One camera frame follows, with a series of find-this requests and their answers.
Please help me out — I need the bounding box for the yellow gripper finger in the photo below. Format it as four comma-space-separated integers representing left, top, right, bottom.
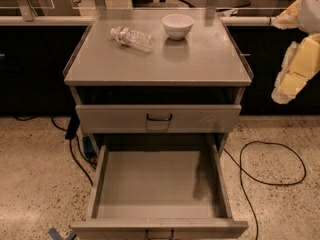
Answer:
271, 34, 320, 104
272, 0, 302, 30

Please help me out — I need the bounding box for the grey drawer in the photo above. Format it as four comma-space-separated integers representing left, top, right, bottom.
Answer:
71, 146, 248, 240
76, 105, 241, 133

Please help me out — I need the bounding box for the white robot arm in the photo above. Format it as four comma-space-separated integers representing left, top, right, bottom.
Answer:
271, 0, 320, 104

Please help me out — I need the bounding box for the grey drawer cabinet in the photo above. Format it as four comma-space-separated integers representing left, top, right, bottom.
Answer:
65, 9, 252, 149

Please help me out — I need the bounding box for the grey top drawer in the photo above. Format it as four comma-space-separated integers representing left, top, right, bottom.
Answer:
76, 105, 241, 133

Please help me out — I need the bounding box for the white ceramic bowl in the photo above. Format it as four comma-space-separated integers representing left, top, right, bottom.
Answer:
162, 14, 194, 40

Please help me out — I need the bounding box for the clear plastic water bottle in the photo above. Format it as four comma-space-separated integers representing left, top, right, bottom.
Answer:
110, 26, 153, 53

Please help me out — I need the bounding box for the blue power adapter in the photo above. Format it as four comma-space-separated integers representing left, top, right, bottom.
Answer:
82, 136, 96, 159

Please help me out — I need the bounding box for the blue tape on floor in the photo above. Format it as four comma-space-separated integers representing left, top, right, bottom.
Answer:
47, 227, 78, 240

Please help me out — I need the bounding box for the black cable right loop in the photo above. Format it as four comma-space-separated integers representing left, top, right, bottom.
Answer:
222, 140, 307, 240

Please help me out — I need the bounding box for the black cable left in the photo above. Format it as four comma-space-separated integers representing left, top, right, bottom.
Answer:
13, 115, 98, 187

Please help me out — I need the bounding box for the white counter rail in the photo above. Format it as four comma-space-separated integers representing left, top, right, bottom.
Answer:
0, 16, 274, 26

